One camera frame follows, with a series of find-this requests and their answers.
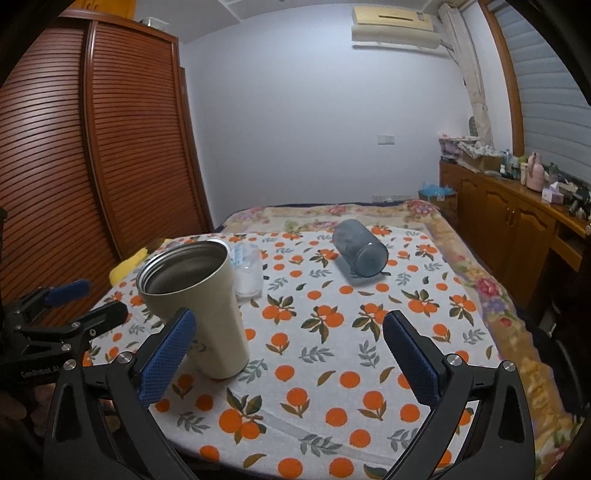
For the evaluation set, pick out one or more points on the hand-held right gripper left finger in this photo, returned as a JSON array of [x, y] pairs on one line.
[[168, 357]]

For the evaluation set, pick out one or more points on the yellow cloth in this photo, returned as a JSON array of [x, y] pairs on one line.
[[124, 270]]

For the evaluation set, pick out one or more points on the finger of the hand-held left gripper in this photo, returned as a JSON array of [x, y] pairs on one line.
[[69, 290], [104, 314]]

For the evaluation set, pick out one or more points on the wooden louvered wardrobe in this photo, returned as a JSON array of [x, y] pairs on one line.
[[115, 138]]

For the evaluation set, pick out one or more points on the clear storage box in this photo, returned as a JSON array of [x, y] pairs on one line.
[[150, 21]]

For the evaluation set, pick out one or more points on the clear plastic cup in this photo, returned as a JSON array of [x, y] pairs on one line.
[[249, 279]]

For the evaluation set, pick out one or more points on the tied white curtain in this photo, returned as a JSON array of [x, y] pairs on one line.
[[475, 92]]

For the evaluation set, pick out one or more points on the tissue box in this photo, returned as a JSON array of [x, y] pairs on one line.
[[553, 194]]

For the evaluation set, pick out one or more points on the pink storage drawers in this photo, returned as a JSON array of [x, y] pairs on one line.
[[449, 147]]

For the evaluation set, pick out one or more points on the cardboard box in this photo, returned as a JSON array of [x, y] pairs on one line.
[[480, 159]]

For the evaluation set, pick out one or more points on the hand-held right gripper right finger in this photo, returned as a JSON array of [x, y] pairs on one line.
[[411, 362]]

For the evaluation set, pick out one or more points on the pink bottle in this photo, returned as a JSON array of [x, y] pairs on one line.
[[535, 173]]

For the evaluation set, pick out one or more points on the blue glass cup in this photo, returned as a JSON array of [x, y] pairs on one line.
[[359, 251]]

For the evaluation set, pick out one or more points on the grey window blind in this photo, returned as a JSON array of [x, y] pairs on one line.
[[545, 92]]

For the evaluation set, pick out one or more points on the floral blanket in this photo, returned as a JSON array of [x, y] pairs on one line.
[[485, 277]]

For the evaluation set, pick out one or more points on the cream steel tumbler cup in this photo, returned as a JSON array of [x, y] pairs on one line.
[[210, 318]]

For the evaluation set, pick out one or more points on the wooden sideboard cabinet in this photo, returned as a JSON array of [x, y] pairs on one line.
[[508, 217]]

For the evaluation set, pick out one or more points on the box with blue bag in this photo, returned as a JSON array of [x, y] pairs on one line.
[[436, 198]]

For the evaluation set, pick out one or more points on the white air conditioner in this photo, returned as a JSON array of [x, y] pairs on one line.
[[392, 27]]

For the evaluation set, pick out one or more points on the black chair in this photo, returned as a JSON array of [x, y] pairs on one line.
[[561, 360]]

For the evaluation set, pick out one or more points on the white wall switch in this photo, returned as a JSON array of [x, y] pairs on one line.
[[386, 140]]

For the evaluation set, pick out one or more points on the orange fruit print tablecloth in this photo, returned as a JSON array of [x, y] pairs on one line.
[[323, 332]]

